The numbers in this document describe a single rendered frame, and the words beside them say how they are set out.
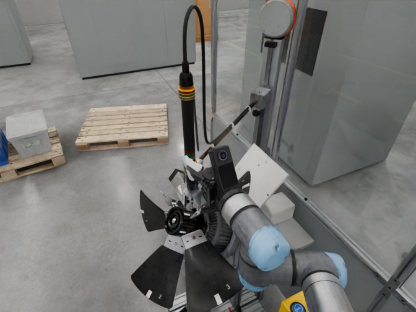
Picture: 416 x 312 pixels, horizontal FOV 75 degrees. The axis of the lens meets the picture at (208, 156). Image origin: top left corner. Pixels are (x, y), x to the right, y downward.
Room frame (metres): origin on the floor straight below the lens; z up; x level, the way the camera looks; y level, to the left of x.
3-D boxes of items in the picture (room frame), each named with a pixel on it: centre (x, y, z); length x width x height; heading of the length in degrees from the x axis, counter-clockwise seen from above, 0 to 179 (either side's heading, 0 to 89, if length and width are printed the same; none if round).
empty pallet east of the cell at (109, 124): (3.50, 1.21, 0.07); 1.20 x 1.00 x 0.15; 98
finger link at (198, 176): (0.52, 0.02, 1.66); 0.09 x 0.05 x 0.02; 47
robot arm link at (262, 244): (0.34, -0.10, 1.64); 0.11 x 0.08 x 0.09; 25
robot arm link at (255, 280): (0.34, -0.12, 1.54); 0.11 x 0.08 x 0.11; 84
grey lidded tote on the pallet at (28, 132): (2.87, 2.21, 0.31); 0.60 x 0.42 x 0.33; 31
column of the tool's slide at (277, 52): (1.29, -0.30, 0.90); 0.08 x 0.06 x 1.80; 60
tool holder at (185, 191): (0.68, 0.05, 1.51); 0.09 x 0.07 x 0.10; 150
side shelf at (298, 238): (1.01, -0.39, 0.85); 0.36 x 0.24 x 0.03; 25
